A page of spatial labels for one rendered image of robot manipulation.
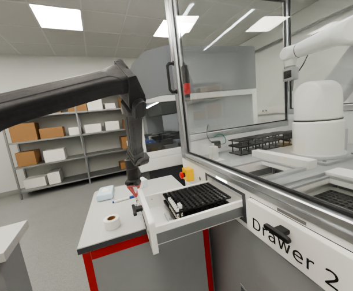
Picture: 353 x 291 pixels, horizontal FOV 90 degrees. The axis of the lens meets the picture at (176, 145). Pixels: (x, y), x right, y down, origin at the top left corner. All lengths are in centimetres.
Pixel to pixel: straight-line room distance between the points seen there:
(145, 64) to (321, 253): 141
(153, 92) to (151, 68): 18
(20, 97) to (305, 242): 68
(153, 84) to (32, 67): 378
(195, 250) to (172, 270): 14
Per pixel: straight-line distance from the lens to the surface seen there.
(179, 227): 62
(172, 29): 119
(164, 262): 100
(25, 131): 444
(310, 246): 54
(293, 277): 67
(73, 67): 491
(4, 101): 47
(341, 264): 52
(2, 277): 120
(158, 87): 149
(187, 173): 103
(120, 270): 97
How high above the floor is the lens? 122
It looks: 9 degrees down
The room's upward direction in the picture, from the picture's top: 7 degrees counter-clockwise
